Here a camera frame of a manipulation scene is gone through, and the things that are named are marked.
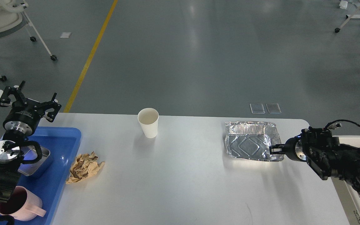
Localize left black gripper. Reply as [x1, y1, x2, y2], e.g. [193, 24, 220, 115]
[0, 81, 62, 135]

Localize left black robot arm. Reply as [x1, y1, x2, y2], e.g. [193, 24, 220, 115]
[0, 81, 61, 203]

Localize blue plastic tray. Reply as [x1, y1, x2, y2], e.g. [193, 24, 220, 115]
[0, 127, 81, 225]

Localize white paper cup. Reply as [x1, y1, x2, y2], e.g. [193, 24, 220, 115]
[137, 108, 159, 138]

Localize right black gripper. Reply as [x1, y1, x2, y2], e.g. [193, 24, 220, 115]
[269, 137, 306, 162]

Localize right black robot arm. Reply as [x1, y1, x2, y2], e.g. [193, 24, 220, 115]
[269, 119, 360, 195]

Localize brown paper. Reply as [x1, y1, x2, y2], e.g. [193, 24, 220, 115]
[65, 152, 105, 185]

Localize small stainless steel tray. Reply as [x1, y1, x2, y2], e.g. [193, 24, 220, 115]
[18, 146, 53, 178]

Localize white rolling chair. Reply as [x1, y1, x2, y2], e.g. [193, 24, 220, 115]
[0, 0, 57, 82]

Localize pink mug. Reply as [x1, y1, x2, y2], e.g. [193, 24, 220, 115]
[0, 186, 46, 221]

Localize aluminium foil tray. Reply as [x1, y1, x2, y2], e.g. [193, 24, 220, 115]
[224, 121, 284, 162]

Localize white bin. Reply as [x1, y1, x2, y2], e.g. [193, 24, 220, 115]
[332, 135, 360, 225]

